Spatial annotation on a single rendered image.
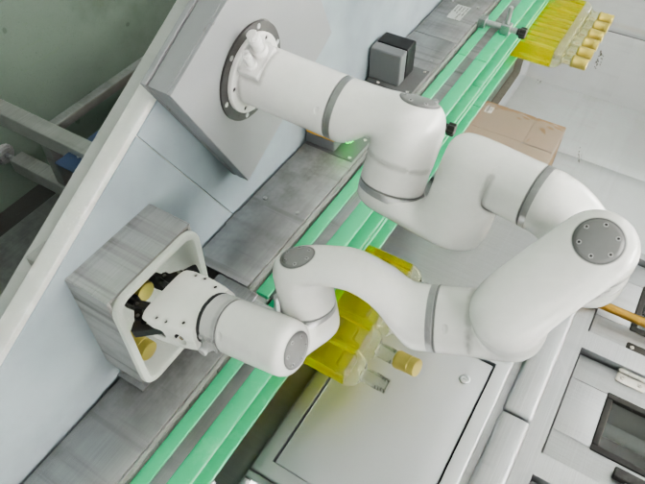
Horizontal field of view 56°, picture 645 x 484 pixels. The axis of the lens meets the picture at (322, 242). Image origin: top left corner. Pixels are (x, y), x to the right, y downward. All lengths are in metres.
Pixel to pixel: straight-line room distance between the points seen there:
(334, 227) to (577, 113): 6.26
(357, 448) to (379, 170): 0.58
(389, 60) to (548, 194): 0.76
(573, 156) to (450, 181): 5.95
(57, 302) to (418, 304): 0.49
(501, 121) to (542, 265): 5.00
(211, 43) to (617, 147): 6.35
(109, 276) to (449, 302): 0.46
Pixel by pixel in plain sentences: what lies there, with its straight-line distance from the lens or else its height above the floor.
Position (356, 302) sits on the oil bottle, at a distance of 1.18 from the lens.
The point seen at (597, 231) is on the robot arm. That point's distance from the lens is 0.69.
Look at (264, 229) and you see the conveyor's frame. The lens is 1.13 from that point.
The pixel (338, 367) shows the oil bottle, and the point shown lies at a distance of 1.11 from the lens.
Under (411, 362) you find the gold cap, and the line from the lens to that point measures 1.12.
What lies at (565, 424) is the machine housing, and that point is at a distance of 1.37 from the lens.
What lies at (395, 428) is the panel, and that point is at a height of 1.18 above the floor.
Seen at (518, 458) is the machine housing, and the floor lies 1.40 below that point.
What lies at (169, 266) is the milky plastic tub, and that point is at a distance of 1.03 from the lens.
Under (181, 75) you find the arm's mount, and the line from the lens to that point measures 0.84.
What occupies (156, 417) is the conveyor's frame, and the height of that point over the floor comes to 0.86.
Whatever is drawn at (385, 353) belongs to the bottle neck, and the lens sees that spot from 1.15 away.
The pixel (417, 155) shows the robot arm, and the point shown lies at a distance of 0.84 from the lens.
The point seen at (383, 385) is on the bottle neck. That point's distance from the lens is 1.12.
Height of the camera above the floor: 1.31
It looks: 20 degrees down
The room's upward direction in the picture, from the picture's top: 115 degrees clockwise
